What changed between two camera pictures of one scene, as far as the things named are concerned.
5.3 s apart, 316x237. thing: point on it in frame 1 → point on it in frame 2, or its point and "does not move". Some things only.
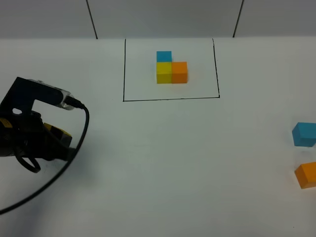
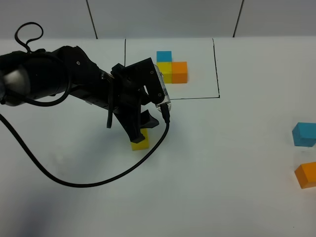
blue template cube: (164, 56) does not move
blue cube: (304, 134) does not move
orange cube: (305, 174) does not move
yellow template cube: (164, 72) does not move
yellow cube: (64, 137) → (143, 144)
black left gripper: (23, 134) → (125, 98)
